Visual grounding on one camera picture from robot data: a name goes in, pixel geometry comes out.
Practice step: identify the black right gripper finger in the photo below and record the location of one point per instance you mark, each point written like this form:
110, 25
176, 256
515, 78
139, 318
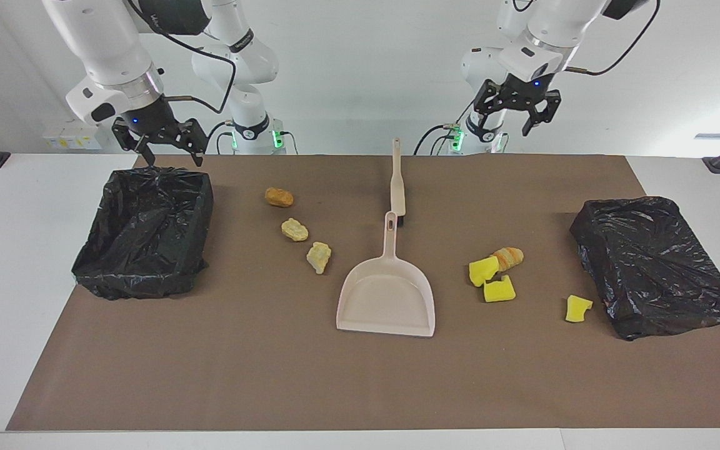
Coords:
132, 140
194, 134

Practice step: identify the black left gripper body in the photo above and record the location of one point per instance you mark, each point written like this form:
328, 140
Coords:
522, 94

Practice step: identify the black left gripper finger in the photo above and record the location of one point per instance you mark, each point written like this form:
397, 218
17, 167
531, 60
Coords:
547, 109
488, 100

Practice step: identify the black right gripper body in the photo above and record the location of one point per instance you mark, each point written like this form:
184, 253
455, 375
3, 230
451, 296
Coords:
146, 119

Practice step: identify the orange brown scrap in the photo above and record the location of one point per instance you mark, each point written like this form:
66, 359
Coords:
279, 197

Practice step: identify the beige hand brush black bristles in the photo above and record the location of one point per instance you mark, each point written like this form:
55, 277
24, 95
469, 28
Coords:
397, 187

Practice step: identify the pale yellow scrap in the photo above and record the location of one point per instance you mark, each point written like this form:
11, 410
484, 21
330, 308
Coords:
319, 256
295, 230

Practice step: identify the striped orange bread toy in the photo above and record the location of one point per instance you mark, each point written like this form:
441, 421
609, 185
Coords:
510, 256

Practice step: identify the yellow green sponge piece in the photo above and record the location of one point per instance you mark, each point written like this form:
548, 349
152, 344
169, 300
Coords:
482, 272
499, 291
579, 309

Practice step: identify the beige plastic dustpan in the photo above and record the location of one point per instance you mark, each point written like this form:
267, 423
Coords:
385, 300

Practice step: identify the bin with black plastic liner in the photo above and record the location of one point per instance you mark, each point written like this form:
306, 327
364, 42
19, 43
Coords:
654, 262
141, 250

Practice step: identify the brown table mat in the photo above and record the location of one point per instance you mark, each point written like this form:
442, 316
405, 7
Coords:
272, 362

